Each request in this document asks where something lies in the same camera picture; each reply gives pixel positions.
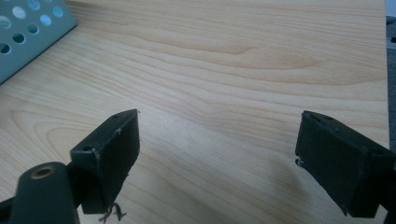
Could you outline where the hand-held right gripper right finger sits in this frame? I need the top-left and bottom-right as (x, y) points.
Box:
(294, 109), (396, 218)

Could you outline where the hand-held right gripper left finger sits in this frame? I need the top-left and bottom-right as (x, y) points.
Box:
(69, 108), (141, 222)

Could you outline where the grey perforated metal panel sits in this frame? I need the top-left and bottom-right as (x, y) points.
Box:
(0, 0), (78, 86)

